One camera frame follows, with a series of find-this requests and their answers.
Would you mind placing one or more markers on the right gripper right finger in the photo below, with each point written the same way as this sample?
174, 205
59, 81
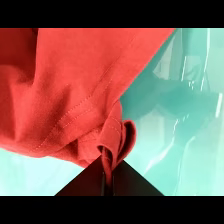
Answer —
133, 183

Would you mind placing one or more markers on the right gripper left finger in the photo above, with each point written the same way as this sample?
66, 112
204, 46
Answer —
87, 183

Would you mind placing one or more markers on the red T-shirt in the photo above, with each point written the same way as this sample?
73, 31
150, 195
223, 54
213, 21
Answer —
66, 83

